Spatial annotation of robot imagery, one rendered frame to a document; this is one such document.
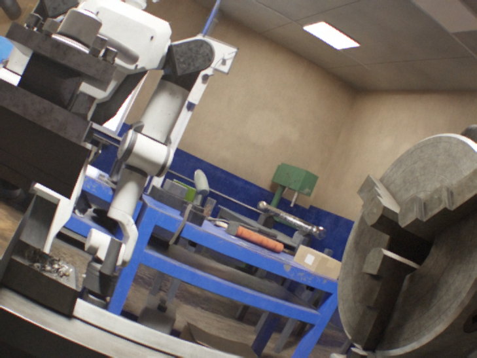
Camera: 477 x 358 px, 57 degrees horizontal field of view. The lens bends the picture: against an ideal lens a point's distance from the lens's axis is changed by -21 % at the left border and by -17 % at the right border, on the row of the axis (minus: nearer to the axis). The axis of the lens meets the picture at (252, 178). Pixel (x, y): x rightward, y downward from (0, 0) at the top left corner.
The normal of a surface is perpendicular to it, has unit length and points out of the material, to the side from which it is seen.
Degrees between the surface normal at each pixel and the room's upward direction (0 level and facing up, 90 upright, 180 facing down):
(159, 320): 90
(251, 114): 90
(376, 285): 90
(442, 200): 90
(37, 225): 80
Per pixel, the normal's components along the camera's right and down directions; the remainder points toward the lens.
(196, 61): 0.40, 0.15
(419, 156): -0.85, -0.40
